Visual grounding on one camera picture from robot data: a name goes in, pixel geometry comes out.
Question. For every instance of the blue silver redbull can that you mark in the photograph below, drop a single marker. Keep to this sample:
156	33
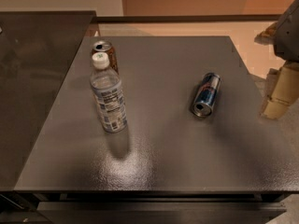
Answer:
205	98

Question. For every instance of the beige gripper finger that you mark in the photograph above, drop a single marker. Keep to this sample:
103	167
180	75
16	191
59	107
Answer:
267	36
281	90

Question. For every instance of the clear plastic water bottle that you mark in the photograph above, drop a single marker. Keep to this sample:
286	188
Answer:
108	95

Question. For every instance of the brown soda can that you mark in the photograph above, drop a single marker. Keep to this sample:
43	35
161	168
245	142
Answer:
106	47

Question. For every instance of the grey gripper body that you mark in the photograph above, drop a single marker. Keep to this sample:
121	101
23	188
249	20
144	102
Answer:
288	36

